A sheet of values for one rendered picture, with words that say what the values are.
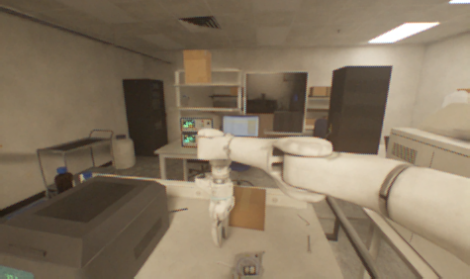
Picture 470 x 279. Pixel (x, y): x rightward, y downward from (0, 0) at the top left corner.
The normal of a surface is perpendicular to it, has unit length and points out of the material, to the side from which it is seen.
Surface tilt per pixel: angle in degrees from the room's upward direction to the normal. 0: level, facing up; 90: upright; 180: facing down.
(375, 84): 90
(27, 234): 51
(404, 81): 90
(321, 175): 85
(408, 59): 90
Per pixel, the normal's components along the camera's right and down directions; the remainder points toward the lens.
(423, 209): -0.95, -0.15
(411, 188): -0.80, -0.54
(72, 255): -0.11, -0.46
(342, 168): -0.62, -0.27
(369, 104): -0.15, 0.21
